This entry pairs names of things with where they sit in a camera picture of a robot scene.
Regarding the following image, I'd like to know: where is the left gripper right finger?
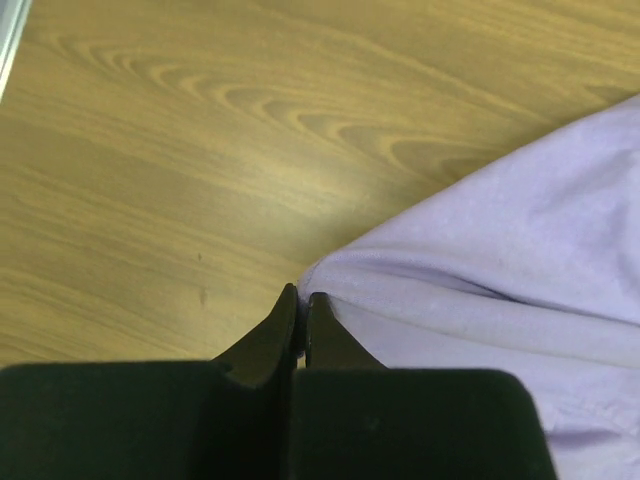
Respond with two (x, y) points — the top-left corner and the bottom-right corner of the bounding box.
(305, 293), (385, 370)

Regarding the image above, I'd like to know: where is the purple t-shirt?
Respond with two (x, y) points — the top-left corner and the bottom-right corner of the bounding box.
(298, 98), (639, 479)

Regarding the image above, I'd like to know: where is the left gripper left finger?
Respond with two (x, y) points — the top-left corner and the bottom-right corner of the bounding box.
(212, 284), (298, 388)

